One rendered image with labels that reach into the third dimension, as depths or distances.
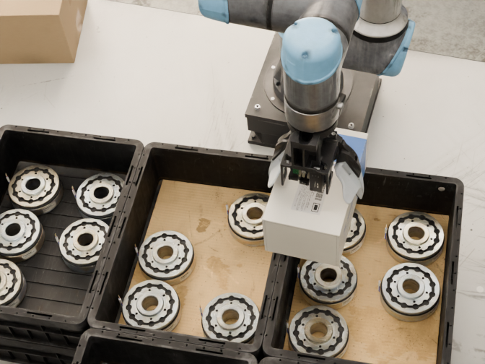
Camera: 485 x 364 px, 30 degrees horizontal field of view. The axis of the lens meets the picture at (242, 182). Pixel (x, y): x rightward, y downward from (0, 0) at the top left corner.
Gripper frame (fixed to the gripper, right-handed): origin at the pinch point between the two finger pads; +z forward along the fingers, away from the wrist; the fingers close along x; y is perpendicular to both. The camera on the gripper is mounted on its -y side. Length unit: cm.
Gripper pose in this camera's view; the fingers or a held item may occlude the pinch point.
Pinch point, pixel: (317, 185)
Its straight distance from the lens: 143.4
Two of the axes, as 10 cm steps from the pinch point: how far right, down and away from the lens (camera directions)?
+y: -2.9, 7.9, -5.4
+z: 0.7, 5.8, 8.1
